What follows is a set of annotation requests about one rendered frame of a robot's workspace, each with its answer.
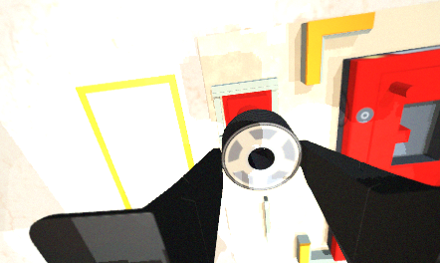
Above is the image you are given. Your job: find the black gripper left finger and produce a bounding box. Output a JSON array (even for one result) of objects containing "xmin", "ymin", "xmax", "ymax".
[{"xmin": 29, "ymin": 147, "xmax": 223, "ymax": 263}]

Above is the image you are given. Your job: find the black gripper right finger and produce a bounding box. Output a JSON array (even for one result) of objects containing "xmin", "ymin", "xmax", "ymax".
[{"xmin": 300, "ymin": 139, "xmax": 440, "ymax": 263}]

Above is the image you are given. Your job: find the black and white wheel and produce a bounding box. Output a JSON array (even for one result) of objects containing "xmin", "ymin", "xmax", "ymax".
[{"xmin": 221, "ymin": 109, "xmax": 303, "ymax": 191}]

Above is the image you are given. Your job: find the yellow rectangular outline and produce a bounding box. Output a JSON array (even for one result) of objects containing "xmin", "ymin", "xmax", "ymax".
[{"xmin": 75, "ymin": 74, "xmax": 194, "ymax": 209}]

